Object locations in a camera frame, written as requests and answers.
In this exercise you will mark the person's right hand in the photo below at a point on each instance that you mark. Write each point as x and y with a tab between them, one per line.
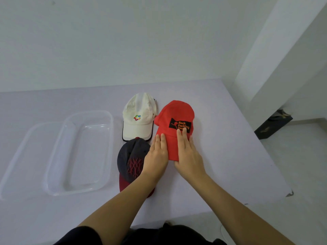
189	163

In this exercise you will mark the person's left hand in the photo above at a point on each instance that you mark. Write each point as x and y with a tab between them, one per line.
155	160

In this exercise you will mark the dark grey and maroon cap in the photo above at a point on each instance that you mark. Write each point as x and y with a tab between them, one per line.
127	155

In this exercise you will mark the white cap with colourful logo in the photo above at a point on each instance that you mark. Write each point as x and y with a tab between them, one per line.
139	130

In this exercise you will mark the red cap with black patch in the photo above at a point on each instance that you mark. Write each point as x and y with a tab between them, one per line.
176	110

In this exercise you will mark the clear plastic container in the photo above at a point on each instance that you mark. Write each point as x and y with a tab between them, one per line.
86	150

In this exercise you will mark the clear plastic lid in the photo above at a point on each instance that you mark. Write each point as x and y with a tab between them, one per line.
28	160

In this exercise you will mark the person's left forearm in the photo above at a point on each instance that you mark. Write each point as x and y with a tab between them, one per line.
120	209

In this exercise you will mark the person's right forearm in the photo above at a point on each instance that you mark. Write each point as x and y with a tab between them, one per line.
235	214

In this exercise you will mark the person's black trousers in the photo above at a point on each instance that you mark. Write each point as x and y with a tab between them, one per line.
166	236

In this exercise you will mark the person's black left sleeve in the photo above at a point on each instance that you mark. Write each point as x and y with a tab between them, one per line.
79	237

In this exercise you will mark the dark object on floor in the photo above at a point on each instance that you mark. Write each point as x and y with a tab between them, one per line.
273	125

